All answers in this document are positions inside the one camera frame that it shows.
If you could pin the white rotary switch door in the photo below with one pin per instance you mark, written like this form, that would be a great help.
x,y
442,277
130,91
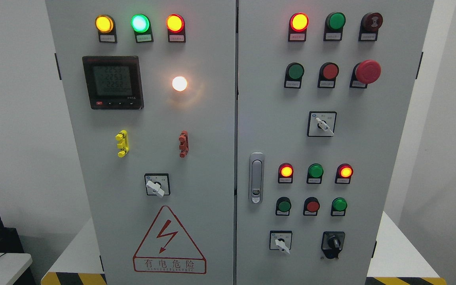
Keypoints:
x,y
157,184

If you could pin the red lit indicator middle left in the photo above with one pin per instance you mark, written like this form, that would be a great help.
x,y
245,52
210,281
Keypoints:
x,y
285,174

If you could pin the red lit indicator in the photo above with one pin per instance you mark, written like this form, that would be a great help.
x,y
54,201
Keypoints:
x,y
343,174
285,174
298,24

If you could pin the small clear light bulb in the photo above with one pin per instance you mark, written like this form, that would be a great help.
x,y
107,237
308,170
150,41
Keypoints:
x,y
179,83

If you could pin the green push button lower left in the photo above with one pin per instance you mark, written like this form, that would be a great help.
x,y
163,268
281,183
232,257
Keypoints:
x,y
283,206

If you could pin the green push button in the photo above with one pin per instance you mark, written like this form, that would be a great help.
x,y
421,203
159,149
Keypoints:
x,y
283,206
338,207
293,76

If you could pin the green indicator middle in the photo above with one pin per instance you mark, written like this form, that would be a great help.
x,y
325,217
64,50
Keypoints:
x,y
314,174

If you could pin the grey left cabinet door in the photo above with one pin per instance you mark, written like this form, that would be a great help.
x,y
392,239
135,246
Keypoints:
x,y
202,183

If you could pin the grey cabinet door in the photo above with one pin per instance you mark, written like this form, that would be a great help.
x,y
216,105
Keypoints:
x,y
202,183
273,120

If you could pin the green push button upper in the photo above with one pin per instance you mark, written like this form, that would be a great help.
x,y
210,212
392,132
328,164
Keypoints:
x,y
293,76

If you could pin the red push button lower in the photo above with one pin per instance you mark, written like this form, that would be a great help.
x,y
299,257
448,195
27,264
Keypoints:
x,y
311,206

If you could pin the red push button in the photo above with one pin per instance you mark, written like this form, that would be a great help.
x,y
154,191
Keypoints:
x,y
327,75
311,206

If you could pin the grey right cabinet door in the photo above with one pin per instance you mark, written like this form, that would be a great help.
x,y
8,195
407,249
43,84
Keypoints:
x,y
273,120

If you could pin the red lit indicator middle right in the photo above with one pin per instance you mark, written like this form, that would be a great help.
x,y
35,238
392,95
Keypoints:
x,y
343,174

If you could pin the red electrical danger warning sticker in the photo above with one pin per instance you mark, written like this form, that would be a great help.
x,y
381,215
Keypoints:
x,y
168,248

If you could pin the red push button upper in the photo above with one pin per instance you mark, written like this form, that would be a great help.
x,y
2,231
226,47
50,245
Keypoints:
x,y
327,75

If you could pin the green push button lower right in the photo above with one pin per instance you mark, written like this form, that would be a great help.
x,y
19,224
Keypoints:
x,y
338,207

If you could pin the black digital power meter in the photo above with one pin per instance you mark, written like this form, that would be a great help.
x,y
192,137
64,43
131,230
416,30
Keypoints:
x,y
113,82

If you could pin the red indicator light top left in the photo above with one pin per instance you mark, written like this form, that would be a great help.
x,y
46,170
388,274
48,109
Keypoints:
x,y
175,28

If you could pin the red lit indicator top right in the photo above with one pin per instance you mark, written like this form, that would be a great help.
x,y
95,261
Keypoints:
x,y
298,24

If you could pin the green indicator light top left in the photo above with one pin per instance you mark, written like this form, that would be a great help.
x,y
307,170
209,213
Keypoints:
x,y
142,28

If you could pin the red emergency stop mushroom button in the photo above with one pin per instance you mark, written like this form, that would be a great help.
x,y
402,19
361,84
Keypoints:
x,y
365,73

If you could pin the green indicator top right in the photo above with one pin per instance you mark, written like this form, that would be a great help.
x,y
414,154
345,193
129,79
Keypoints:
x,y
334,24

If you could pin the yellow indicator light top left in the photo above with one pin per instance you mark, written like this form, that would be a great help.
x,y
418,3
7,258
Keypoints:
x,y
106,28

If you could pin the dark red buzzer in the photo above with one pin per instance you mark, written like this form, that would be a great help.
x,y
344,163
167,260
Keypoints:
x,y
370,24

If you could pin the white platform with hazard stripes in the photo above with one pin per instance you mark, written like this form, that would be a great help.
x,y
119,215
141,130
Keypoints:
x,y
395,261

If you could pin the white side table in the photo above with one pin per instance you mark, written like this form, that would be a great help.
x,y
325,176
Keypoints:
x,y
12,266

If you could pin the silver door latch handle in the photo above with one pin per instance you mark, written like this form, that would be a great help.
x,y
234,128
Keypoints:
x,y
256,177

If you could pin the white rotary switch upper right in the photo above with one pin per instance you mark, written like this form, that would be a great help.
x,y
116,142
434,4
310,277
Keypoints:
x,y
321,123

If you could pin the white rotary switch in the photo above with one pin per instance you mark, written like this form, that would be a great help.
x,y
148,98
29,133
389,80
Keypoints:
x,y
321,123
281,240

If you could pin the white rotary switch lower right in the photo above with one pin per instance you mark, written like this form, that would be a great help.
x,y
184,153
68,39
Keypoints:
x,y
281,240

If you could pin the black selector knob switch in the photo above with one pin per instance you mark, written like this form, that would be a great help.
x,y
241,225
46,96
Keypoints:
x,y
332,243

